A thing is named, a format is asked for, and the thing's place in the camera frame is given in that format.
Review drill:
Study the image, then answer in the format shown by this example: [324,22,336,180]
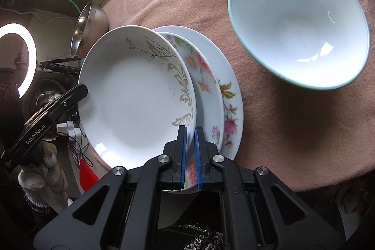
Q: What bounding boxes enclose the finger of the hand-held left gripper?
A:
[25,84,89,127]

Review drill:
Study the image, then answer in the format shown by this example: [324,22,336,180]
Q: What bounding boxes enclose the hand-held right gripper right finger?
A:
[194,126,344,250]

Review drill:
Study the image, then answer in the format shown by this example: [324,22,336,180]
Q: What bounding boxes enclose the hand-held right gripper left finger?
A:
[34,125,188,250]

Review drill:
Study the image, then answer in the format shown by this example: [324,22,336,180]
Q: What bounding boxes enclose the pink blossom floral plate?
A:
[152,25,244,161]

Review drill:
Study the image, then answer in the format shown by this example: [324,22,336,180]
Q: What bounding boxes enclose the rose and daisy floral plate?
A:
[160,32,225,195]

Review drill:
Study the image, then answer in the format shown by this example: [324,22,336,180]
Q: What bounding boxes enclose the white plate grey leaf print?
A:
[78,25,197,170]

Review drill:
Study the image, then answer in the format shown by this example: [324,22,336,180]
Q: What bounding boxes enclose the large stainless steel bowl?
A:
[70,2,109,59]

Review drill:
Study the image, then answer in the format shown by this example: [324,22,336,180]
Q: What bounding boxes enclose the light blue ceramic bowl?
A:
[228,0,370,90]

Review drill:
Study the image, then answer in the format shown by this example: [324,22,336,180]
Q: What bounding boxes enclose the person's left hand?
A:
[18,140,69,214]

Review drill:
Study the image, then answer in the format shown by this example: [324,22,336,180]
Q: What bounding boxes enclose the steel pot lid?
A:
[25,78,69,122]

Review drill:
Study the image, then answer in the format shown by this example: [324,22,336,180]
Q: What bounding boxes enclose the white charger plugs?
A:
[57,120,85,151]

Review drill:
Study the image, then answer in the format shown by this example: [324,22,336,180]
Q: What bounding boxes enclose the black tripod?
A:
[38,58,81,75]

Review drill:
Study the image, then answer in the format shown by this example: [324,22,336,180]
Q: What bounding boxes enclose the red box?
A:
[79,159,100,190]

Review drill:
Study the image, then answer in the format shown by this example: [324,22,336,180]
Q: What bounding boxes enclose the dark glittery cloth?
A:
[158,224,223,250]

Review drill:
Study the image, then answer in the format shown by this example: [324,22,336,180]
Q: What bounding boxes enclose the pink towel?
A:
[101,0,375,193]

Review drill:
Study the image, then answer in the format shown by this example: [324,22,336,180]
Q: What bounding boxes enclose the ring light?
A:
[0,23,37,100]

